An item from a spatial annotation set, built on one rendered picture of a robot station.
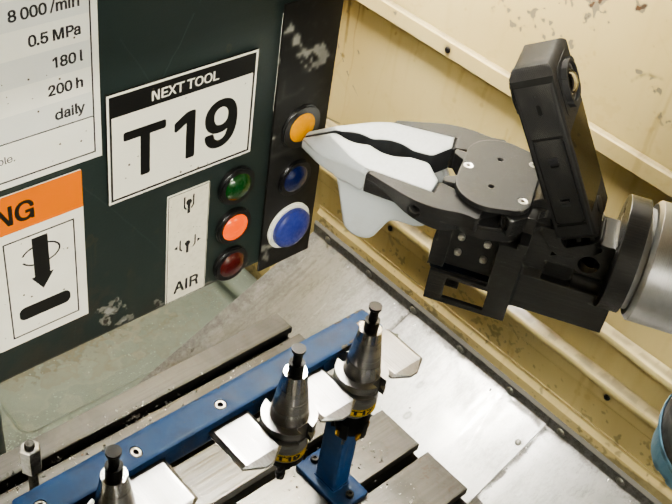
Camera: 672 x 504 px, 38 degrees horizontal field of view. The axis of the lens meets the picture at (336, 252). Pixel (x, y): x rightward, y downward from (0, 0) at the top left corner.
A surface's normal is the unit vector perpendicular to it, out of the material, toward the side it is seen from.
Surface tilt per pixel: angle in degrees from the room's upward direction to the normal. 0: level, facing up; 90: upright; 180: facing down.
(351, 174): 90
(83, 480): 0
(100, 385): 0
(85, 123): 90
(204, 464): 0
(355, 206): 90
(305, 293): 24
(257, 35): 90
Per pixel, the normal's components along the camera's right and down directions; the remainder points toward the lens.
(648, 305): -0.32, 0.63
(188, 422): 0.13, -0.75
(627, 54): -0.74, 0.36
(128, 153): 0.66, 0.55
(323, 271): -0.18, -0.54
